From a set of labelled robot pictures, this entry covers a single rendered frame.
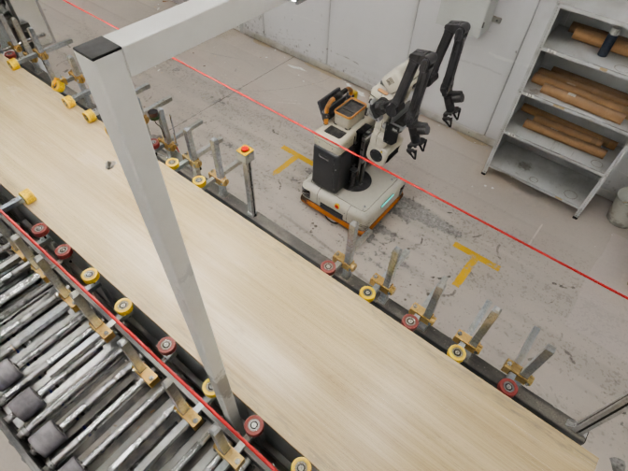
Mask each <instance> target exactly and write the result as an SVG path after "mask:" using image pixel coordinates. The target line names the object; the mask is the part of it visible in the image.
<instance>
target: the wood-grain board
mask: <svg viewBox="0 0 628 471"><path fill-rule="evenodd" d="M7 60H9V59H8V58H7V57H6V56H4V55H3V54H1V53H0V184H1V185H2V186H3V187H4V188H5V189H6V190H7V191H8V192H9V193H11V194H12V195H13V196H14V197H17V196H19V192H21V191H23V190H25V189H26V188H28V189H30V190H31V191H32V193H33V194H34V195H35V196H36V199H37V200H35V201H34V202H33V203H31V204H29V205H27V204H26V203H25V202H24V203H22V204H23V205H24V206H25V207H26V208H27V209H29V210H30V211H31V212H32V213H33V214H34V215H35V216H36V217H37V218H39V219H40V220H41V221H42V222H43V223H46V224H47V226H48V227H49V228H50V229H51V230H52V232H53V233H54V234H56V235H57V236H58V237H60V238H61V239H62V240H63V242H64V243H65V244H67V245H69V246H70V247H71V248H72V250H73V251H74V252H76V253H77V254H78V255H79V256H80V257H81V258H82V259H83V260H84V261H86V262H87V263H88V264H89V265H90V266H91V267H92V268H95V269H96V270H97V271H98V273H99V274H100V275H101V276H102V277H103V278H105V279H106V280H107V281H108V282H109V283H110V284H111V285H112V286H114V287H115V288H116V289H117V290H118V291H119V292H120V293H121V294H123V295H124V296H125V297H126V298H128V299H130V300H131V301H132V303H133V304H134V305H135V306H136V307H137V308H138V309H139V310H140V311H142V312H143V313H144V314H145V315H146V316H147V317H148V318H149V319H150V320H152V321H153V322H154V323H155V324H156V325H157V326H158V327H159V328H161V329H162V330H163V331H164V332H165V333H166V334H167V335H168V336H170V337H172V338H174V340H175V341H176V343H177V344H178V345H179V346H181V347H182V348H183V349H184V350H185V351H186V352H187V353H188V354H190V355H191V356H192V357H193V358H194V359H195V360H196V361H197V362H198V363H199V364H200V365H202V366H203V363H202V361H201V358H200V356H199V353H198V351H197V349H196V346H195V345H194V342H193V338H192V336H191V334H190V331H189V329H188V326H187V324H186V321H185V320H184V318H183V315H182V313H181V310H180V308H179V305H178V302H177V299H176V297H175V295H174V293H173V291H172V288H171V286H170V283H169V281H168V278H167V276H166V274H165V271H164V268H163V266H162V263H161V261H160V259H159V256H158V254H157V251H156V249H155V247H154V245H153V243H152V240H151V238H150V234H149V231H148V229H147V227H146V224H145V223H144V220H143V218H142V215H141V213H140V211H139V208H138V206H137V203H136V200H135V198H134V196H133V193H132V191H131V188H130V186H129V183H128V181H127V179H126V176H125V175H124V172H123V170H122V167H121V164H120V161H119V159H118V156H117V154H116V151H115V150H114V148H113V145H112V143H111V140H110V138H109V136H108V135H107V133H106V132H105V125H104V123H103V122H101V121H99V120H98V119H97V120H96V121H93V122H91V123H88V122H87V121H86V120H85V119H84V117H83V115H82V112H84V111H85V110H84V109H83V108H81V107H79V106H78V105H75V106H74V107H71V108H67V107H66V106H65V105H64V103H63V101H62V98H63V97H64V96H63V95H61V94H60V93H58V92H56V91H54V90H53V89H52V88H51V87H50V86H49V85H47V84H46V83H44V82H43V81H41V80H40V79H38V78H36V77H35V76H33V75H32V74H30V73H29V72H27V71H26V70H24V69H23V68H19V69H17V70H15V71H13V70H12V69H11V68H10V67H9V66H8V64H7ZM107 161H111V162H112V161H116V162H117V164H115V165H114V167H113V168H111V169H109V170H108V169H106V168H105V167H106V166H105V163H106V162H107ZM158 163H159V166H160V168H161V171H162V175H163V178H164V183H165V186H166V189H167V191H168V194H169V197H170V201H171V204H172V207H173V209H174V212H175V215H176V218H177V221H178V226H179V230H180V232H181V235H182V238H183V241H184V244H185V247H186V250H187V252H188V255H189V259H190V262H191V265H192V268H193V272H194V275H195V278H196V281H197V284H198V288H199V291H200V293H201V296H202V299H203V302H204V305H205V308H206V311H207V316H208V319H209V322H210V325H211V328H212V331H213V334H214V336H215V339H216V343H217V346H218V349H219V352H220V355H221V359H222V362H223V365H224V368H225V372H226V375H227V377H228V380H229V383H230V386H231V389H232V392H233V395H234V396H236V397H237V398H238V399H239V400H240V401H241V402H242V403H243V404H244V405H246V406H247V407H248V408H249V409H250V410H251V411H252V412H253V413H255V414H256V415H257V416H260V417H261V418H262V419H263V421H264V422H265V423H266V424H267V425H268V426H269V427H270V428H271V429H272V430H274V431H275V432H276V433H277V434H278V435H279V436H280V437H281V438H283V439H284V440H285V441H286V442H287V443H288V444H289V445H290V446H291V447H293V448H294V449H295V450H296V451H297V452H298V453H299V454H300V455H302V456H303V457H305V458H307V459H308V460H309V461H310V463H311V464H312V465H313V466H314V467H315V468H316V469H317V470H318V471H594V470H595V468H596V466H597V463H598V460H599V458H598V457H596V456H595V455H593V454H592V453H590V452H589V451H588V450H586V449H584V448H583V447H581V446H580V445H579V444H578V443H576V442H575V441H573V440H572V439H570V438H569V437H567V436H566V435H564V434H562V433H561V432H559V431H558V430H557V429H555V428H554V427H552V426H551V425H549V424H548V423H546V422H545V421H543V420H541V419H540V418H538V417H537V416H536V415H535V414H533V413H532V412H530V411H529V410H527V409H526V408H525V407H523V406H521V405H520V404H518V403H517V402H515V401H514V400H512V399H511V398H509V397H508V396H506V395H505V394H503V393H502V392H500V391H498V390H497V389H495V388H494V387H493V386H492V385H491V384H489V383H488V382H486V381H485V380H483V379H482V378H480V377H478V376H477V375H475V374H474V373H472V372H471V371H469V370H468V369H466V368H465V367H463V366H462V365H461V364H459V363H457V362H456V361H454V360H453V359H451V358H450V357H449V356H448V355H446V354H445V353H443V352H442V351H440V350H438V349H437V348H435V347H434V346H432V345H431V344H430V343H428V342H427V341H425V340H424V339H422V338H421V337H419V336H418V335H416V334H414V333H413V332H411V331H410V330H408V329H407V328H406V327H405V326H403V325H402V324H400V323H399V322H398V321H396V320H394V319H393V318H391V317H390V316H388V315H387V314H385V313H384V312H382V311H381V310H379V309H378V308H376V307H374V306H373V305H371V304H370V303H368V302H367V301H366V300H364V299H363V298H362V297H361V296H359V295H358V294H356V293H354V292H353V291H351V290H350V289H348V288H347V287H345V286H344V285H342V284H341V283H339V282H338V281H336V280H335V279H334V278H332V277H330V276H329V275H327V274H326V273H324V272H323V271H321V270H320V269H319V268H318V267H316V266H315V265H313V264H311V263H310V262H308V261H307V260H305V259H304V258H303V257H301V256H300V255H298V254H297V253H295V252H294V251H292V250H290V249H289V248H287V247H286V246H284V245H283V244H281V243H280V242H278V241H277V240H276V239H275V238H273V237H272V236H271V235H269V234H267V233H266V232H264V231H263V230H261V229H260V228H258V227H257V226H255V225H254V224H252V223H251V222H249V221H247V220H246V219H244V218H243V217H242V216H240V215H239V214H237V213H236V212H234V211H233V210H232V209H230V208H229V207H227V206H226V205H224V204H223V203H221V202H220V201H218V200H217V199H215V198H214V197H212V196H211V195H210V194H208V193H206V192H205V191H203V190H202V189H200V188H199V187H197V186H196V185H194V184H193V183H191V182H190V181H188V180H187V179H186V178H184V177H183V176H181V175H180V174H179V173H177V172H176V171H174V170H173V169H171V168H170V167H168V166H167V165H165V164H163V163H162V162H160V161H159V160H158ZM203 367H204V366H203Z"/></svg>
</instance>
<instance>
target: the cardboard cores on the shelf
mask: <svg viewBox="0 0 628 471"><path fill-rule="evenodd" d="M568 32H571V33H574V34H573V35H572V37H571V38H573V39H575V40H578V41H581V42H584V43H587V44H590V45H593V46H595V47H598V48H601V46H602V44H603V43H604V41H605V39H606V37H607V35H608V33H609V32H606V31H603V30H600V29H597V28H594V27H591V26H588V25H585V24H582V23H579V22H575V21H573V22H572V24H571V25H570V27H569V30H568ZM610 51H611V52H614V53H617V54H619V55H622V56H625V57H628V38H627V37H624V36H618V38H617V40H616V42H615V43H614V45H613V47H612V48H611V50H610ZM531 81H532V82H533V83H536V84H538V85H541V86H542V88H541V90H540V92H541V93H543V94H546V95H548V96H551V97H553V98H556V99H558V100H560V101H563V102H565V103H567V104H569V105H572V106H574V107H578V108H580V109H583V110H585V111H588V112H590V113H592V114H594V115H597V116H599V117H601V118H604V119H606V120H609V121H613V122H615V123H617V124H619V125H621V123H622V122H623V120H624V119H626V120H627V121H628V93H624V92H621V91H619V90H616V89H613V88H611V87H608V86H606V85H604V84H601V83H598V82H596V81H593V80H590V79H588V78H584V77H582V76H579V75H577V74H574V73H571V72H569V71H566V70H563V69H562V68H559V67H556V66H554V67H553V68H552V69H551V71H550V70H548V69H545V68H543V67H540V68H539V70H538V71H537V72H535V74H534V76H533V77H532V80H531ZM521 110H522V111H524V112H526V113H528V114H531V115H533V116H535V117H534V118H533V120H530V119H526V120H525V122H524V124H523V126H522V127H524V128H527V129H529V130H532V131H534V132H536V133H539V134H541V135H543V136H547V137H549V138H552V139H554V140H557V141H559V142H561V143H564V144H565V145H568V146H570V147H573V148H575V149H578V150H581V151H584V152H586V153H589V154H590V155H593V156H595V157H598V158H600V159H604V157H605V156H606V154H607V152H608V150H605V149H603V148H601V146H604V147H606V148H609V149H611V150H614V149H615V148H616V147H617V146H618V144H619V142H617V141H614V140H612V139H610V138H607V137H605V136H601V135H599V134H597V133H595V132H593V131H590V130H588V129H586V128H583V127H581V126H579V125H576V124H574V123H572V122H570V121H567V120H564V119H562V118H559V117H557V116H555V115H552V114H550V113H548V112H546V111H544V110H542V109H539V108H537V107H533V106H531V105H529V104H526V103H524V104H523V106H522V108H521Z"/></svg>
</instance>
